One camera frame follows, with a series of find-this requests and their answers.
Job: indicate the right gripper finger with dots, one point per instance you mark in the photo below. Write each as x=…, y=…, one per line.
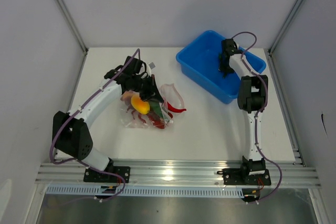
x=227, y=70
x=222, y=63

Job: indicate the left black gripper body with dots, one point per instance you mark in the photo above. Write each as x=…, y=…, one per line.
x=144, y=86

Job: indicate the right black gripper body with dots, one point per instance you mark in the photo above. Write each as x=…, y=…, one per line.
x=224, y=68

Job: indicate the yellow orange toy fruit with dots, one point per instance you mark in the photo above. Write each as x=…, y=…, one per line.
x=143, y=107

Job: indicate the red toy chili pepper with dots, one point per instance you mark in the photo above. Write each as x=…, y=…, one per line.
x=175, y=110

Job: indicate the clear zip top bag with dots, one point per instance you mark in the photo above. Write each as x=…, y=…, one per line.
x=169, y=94

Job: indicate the red toy lobster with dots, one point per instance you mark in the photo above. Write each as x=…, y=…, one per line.
x=134, y=119

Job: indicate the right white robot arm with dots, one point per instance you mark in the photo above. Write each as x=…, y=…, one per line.
x=251, y=99

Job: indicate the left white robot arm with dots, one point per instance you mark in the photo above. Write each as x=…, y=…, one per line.
x=71, y=130

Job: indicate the blue plastic bin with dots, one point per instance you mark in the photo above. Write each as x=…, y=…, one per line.
x=199, y=61

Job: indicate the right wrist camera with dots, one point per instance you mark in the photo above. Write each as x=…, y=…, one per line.
x=229, y=45

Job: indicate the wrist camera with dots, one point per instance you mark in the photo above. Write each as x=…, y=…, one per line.
x=229, y=45
x=151, y=66

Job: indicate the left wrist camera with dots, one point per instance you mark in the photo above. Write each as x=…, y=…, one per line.
x=151, y=66

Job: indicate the aluminium rail frame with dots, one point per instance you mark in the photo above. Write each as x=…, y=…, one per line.
x=180, y=173

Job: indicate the slotted cable duct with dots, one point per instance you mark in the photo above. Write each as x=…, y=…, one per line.
x=216, y=192

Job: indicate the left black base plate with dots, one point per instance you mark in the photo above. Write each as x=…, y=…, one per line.
x=92, y=176

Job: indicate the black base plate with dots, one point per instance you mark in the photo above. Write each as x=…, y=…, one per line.
x=92, y=176
x=235, y=176

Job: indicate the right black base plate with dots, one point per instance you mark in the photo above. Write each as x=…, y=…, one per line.
x=235, y=176

